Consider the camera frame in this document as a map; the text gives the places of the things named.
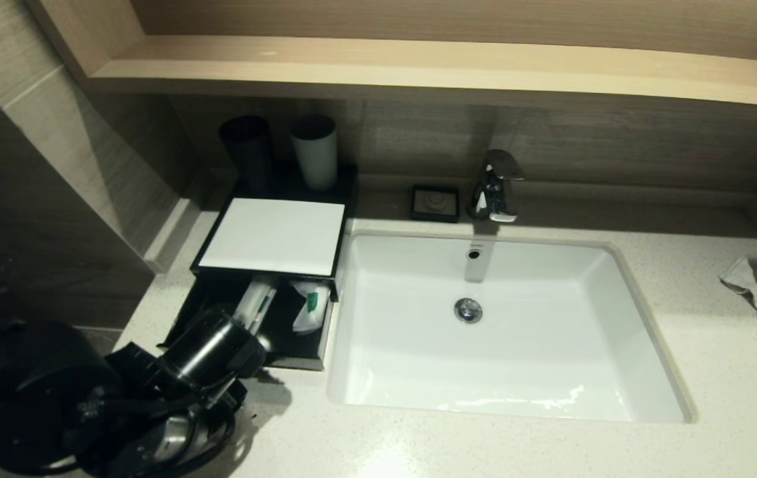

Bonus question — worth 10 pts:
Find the black tray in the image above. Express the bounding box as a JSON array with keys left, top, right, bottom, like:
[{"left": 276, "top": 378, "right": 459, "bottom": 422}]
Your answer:
[{"left": 159, "top": 271, "right": 337, "bottom": 371}]

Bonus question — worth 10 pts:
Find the clear toothbrush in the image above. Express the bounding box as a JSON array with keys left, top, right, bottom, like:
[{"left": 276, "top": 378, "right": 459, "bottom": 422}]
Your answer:
[{"left": 232, "top": 278, "right": 280, "bottom": 336}]

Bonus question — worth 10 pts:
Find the small plain white sachet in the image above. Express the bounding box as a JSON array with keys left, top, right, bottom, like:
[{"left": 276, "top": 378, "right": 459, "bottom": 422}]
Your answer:
[{"left": 292, "top": 285, "right": 331, "bottom": 334}]

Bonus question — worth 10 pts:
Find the white sachet with green square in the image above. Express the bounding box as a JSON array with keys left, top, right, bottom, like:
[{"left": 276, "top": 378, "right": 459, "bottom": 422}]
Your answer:
[{"left": 291, "top": 280, "right": 333, "bottom": 298}]

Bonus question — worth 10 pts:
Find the grey plastic cup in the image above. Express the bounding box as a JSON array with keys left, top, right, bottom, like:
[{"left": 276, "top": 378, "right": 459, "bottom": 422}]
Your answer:
[{"left": 290, "top": 116, "right": 339, "bottom": 193}]

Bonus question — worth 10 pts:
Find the black amenity box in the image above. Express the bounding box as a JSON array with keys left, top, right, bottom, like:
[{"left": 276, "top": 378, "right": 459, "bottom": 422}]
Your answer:
[{"left": 191, "top": 165, "right": 359, "bottom": 303}]

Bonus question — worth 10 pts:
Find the black cup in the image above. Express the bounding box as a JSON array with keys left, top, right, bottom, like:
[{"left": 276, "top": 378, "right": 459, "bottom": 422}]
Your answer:
[{"left": 219, "top": 116, "right": 278, "bottom": 197}]

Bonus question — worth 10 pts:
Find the chrome drain stopper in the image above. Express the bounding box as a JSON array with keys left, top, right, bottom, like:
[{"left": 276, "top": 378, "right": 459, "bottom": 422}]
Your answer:
[{"left": 454, "top": 298, "right": 483, "bottom": 325}]

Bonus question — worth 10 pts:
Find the black soap dish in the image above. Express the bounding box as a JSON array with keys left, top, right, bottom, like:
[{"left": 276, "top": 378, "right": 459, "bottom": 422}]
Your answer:
[{"left": 410, "top": 185, "right": 460, "bottom": 224}]

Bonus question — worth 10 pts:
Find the white sink basin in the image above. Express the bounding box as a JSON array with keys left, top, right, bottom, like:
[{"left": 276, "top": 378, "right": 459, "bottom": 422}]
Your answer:
[{"left": 327, "top": 231, "right": 697, "bottom": 424}]

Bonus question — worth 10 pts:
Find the chrome faucet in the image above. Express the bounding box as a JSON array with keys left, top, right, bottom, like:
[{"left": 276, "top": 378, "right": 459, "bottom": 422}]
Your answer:
[{"left": 468, "top": 149, "right": 524, "bottom": 224}]

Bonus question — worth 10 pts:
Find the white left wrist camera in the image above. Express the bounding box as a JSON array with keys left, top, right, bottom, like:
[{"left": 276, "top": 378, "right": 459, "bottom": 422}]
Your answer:
[{"left": 151, "top": 412, "right": 195, "bottom": 460}]

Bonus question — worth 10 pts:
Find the wooden wall shelf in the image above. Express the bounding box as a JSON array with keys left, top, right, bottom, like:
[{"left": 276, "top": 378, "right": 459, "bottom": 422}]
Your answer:
[{"left": 23, "top": 0, "right": 757, "bottom": 123}]

